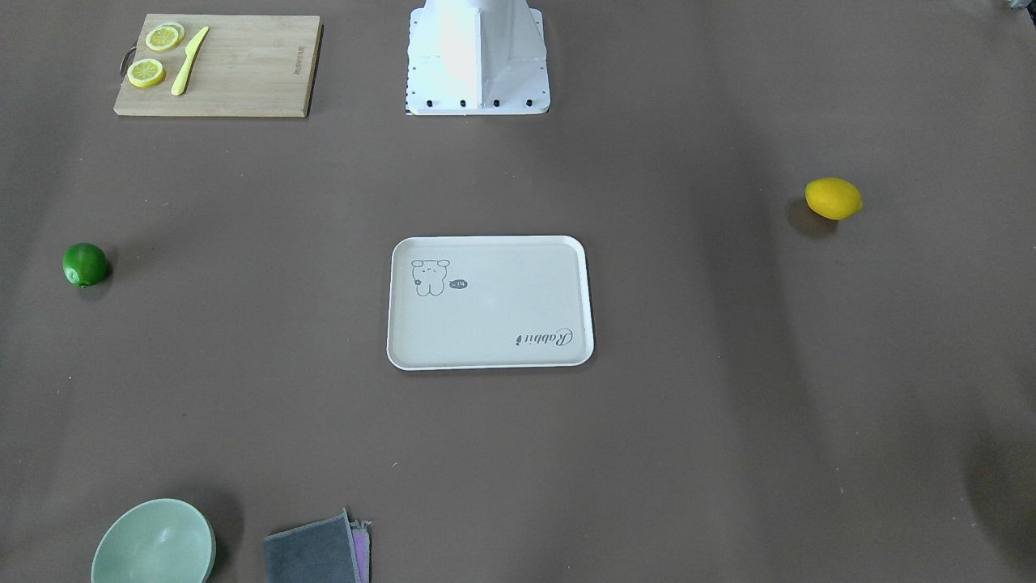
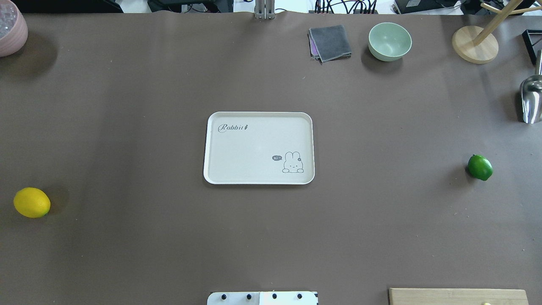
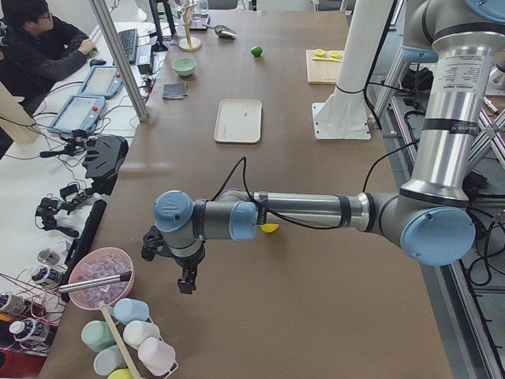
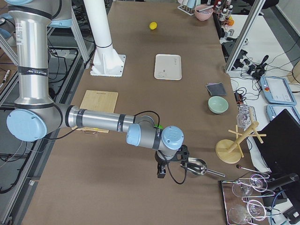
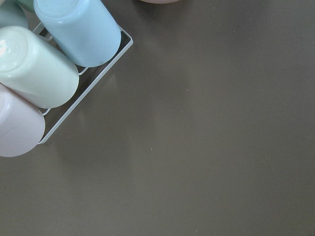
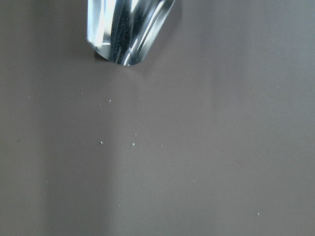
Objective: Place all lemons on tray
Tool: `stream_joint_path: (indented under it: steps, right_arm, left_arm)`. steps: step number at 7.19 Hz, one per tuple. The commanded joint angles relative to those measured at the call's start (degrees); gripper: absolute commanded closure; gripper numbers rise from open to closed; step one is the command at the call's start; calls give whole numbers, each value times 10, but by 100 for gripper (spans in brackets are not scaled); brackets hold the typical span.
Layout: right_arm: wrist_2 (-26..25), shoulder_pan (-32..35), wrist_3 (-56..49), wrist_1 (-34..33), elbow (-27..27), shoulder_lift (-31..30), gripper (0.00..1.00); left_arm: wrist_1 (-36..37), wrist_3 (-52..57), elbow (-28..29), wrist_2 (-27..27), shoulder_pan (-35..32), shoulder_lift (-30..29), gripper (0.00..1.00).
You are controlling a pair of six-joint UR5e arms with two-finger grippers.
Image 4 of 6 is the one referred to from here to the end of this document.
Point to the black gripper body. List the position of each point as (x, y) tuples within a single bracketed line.
[(161, 163)]

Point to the yellow lemon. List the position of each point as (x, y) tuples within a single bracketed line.
[(153, 25)]

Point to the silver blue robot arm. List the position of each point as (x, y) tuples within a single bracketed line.
[(36, 114)]

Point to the wine glass rack tray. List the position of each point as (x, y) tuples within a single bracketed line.
[(244, 199)]

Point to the white rabbit tray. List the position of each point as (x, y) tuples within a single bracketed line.
[(168, 67)]

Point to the metal scoop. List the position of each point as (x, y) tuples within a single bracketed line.
[(199, 167)]

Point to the wooden mug tree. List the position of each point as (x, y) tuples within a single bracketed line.
[(230, 151)]

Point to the green bowl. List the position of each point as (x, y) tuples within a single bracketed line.
[(218, 104)]

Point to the grey folded cloth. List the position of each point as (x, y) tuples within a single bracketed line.
[(216, 89)]

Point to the bamboo cutting board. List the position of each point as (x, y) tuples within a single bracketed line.
[(103, 101)]

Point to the black monitor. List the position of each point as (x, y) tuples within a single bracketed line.
[(281, 145)]

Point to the blue teach pendant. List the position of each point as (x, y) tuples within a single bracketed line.
[(276, 90), (273, 110)]

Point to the pink bowl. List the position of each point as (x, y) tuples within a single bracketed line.
[(203, 12)]

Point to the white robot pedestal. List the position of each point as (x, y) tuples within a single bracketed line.
[(106, 61)]

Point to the aluminium frame post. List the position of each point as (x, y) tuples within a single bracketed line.
[(254, 12)]

